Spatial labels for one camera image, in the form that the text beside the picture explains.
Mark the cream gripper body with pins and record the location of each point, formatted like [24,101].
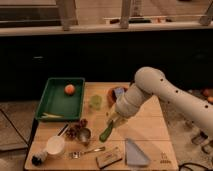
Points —
[115,118]

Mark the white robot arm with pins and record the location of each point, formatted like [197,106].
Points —
[150,81]

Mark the metal cup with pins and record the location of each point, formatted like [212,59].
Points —
[84,136]

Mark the white cup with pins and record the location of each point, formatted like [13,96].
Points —
[55,146]

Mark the brown bowl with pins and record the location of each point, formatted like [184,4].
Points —
[111,96]

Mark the light green object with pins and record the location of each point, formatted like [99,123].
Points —
[95,102]

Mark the blue sponge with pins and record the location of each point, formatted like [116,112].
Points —
[118,91]

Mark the wooden block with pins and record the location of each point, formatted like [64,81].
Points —
[110,157]

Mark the grey triangular cloth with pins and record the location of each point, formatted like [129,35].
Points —
[134,155]

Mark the metal fork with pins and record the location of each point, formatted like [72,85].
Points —
[78,154]

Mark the orange fruit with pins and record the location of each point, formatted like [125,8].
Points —
[69,89]

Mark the green plastic tray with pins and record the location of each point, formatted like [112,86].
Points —
[55,101]

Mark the black utensil handle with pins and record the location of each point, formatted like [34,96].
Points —
[63,130]

